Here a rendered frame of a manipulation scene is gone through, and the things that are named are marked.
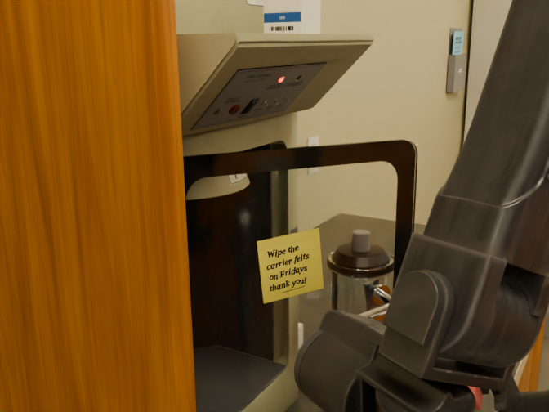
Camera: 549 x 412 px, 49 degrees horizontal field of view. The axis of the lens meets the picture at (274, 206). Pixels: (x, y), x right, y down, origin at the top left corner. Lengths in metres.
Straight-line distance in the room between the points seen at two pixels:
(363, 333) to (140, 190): 0.23
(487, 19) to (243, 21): 2.94
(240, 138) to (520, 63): 0.44
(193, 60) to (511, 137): 0.31
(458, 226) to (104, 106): 0.31
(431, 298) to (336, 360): 0.10
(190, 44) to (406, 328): 0.34
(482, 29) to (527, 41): 3.25
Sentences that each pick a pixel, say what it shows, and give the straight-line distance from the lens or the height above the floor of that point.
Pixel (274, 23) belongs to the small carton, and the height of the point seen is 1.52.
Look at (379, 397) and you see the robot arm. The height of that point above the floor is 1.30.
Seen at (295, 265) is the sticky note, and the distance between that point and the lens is 0.69.
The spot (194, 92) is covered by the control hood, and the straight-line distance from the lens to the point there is 0.57.
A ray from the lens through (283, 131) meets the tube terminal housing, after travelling 0.85.
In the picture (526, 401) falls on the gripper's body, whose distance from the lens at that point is 0.78.
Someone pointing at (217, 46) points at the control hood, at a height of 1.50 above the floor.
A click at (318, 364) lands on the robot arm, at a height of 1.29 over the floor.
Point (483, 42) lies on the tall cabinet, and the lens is 3.64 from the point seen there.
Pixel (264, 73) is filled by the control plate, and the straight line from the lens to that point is 0.63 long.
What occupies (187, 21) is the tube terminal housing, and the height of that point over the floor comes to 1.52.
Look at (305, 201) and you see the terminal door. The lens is 0.68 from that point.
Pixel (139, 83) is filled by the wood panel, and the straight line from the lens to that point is 0.50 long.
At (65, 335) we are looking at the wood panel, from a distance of 0.66.
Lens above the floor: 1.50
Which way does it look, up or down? 15 degrees down
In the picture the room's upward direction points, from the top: 1 degrees counter-clockwise
